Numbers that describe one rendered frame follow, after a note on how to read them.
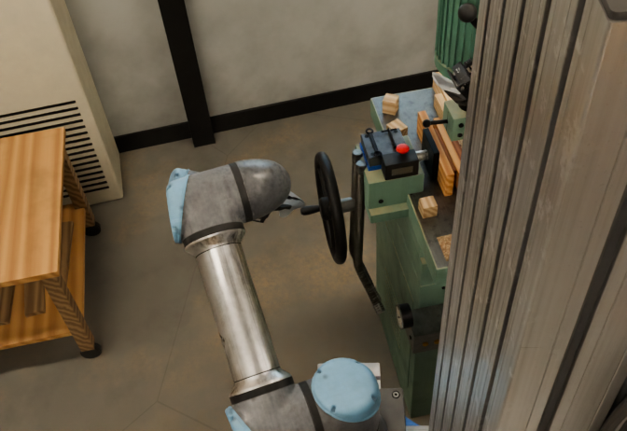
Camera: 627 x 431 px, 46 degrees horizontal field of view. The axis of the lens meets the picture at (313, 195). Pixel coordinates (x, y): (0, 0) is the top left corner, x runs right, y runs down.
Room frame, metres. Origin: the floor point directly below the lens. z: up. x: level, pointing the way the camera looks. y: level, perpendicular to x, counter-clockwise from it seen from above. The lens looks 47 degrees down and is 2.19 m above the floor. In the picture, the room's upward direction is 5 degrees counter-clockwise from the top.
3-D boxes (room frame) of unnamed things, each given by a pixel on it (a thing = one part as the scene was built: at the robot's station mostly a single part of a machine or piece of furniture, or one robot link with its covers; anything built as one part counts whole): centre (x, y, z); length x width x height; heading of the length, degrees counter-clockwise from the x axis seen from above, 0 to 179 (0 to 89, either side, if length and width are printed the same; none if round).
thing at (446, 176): (1.27, -0.30, 0.94); 0.23 x 0.02 x 0.07; 7
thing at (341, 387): (0.61, -0.02, 0.98); 0.13 x 0.12 x 0.14; 106
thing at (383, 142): (1.23, -0.19, 0.99); 0.13 x 0.11 x 0.06; 7
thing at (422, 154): (1.25, -0.26, 0.95); 0.09 x 0.07 x 0.09; 7
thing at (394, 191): (1.24, -0.19, 0.91); 0.15 x 0.14 x 0.09; 7
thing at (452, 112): (1.27, -0.40, 1.03); 0.14 x 0.07 x 0.09; 97
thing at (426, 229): (1.25, -0.27, 0.87); 0.61 x 0.30 x 0.06; 7
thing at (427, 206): (1.11, -0.26, 0.92); 0.03 x 0.03 x 0.03; 9
